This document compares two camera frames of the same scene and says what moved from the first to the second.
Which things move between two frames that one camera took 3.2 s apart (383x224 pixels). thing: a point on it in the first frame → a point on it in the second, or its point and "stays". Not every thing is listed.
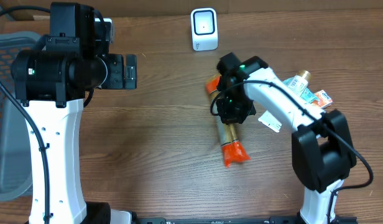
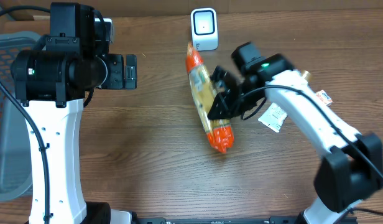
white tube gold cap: [298, 84] stays
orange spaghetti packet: [232, 149] → [203, 87]
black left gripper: [130, 71] stays
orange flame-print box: [323, 99] stays
